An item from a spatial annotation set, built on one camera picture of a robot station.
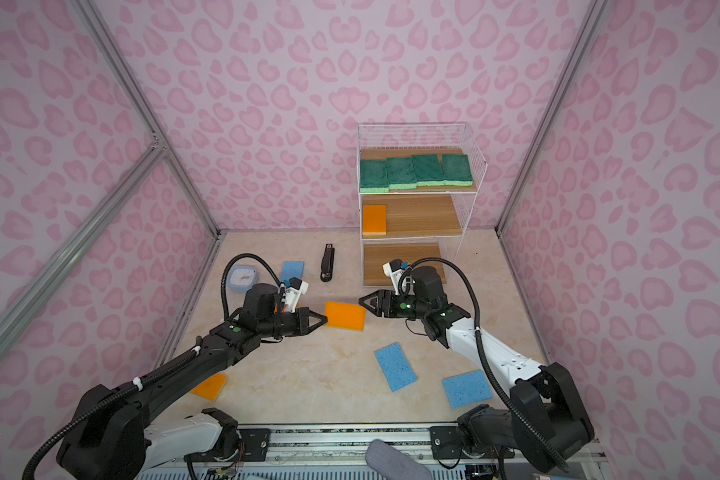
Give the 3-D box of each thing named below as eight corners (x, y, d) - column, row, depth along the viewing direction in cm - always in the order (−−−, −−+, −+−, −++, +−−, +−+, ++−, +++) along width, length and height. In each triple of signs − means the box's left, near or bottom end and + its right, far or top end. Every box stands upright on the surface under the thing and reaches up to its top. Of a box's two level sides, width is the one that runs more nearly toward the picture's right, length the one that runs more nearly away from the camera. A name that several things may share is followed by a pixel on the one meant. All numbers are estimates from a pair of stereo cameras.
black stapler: (320, 282, 107) (319, 276, 104) (325, 250, 117) (323, 244, 114) (333, 282, 107) (331, 276, 104) (336, 250, 117) (335, 244, 114)
